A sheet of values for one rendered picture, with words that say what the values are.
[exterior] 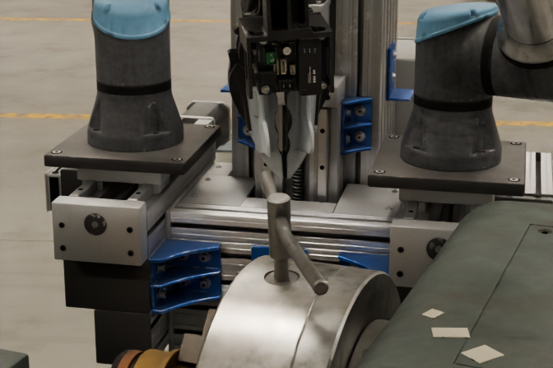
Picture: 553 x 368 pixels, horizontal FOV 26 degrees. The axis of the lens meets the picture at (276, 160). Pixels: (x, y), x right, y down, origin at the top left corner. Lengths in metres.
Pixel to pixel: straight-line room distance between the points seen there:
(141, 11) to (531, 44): 0.58
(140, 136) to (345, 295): 0.77
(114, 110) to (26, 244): 3.00
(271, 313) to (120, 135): 0.77
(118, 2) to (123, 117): 0.17
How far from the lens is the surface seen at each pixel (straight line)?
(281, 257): 1.14
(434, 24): 1.73
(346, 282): 1.15
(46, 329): 4.07
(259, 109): 1.03
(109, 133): 1.85
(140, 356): 1.28
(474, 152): 1.76
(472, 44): 1.71
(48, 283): 4.43
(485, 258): 1.17
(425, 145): 1.76
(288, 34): 0.96
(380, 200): 1.90
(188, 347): 1.27
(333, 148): 1.90
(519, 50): 1.65
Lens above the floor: 1.68
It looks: 17 degrees down
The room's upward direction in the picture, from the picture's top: straight up
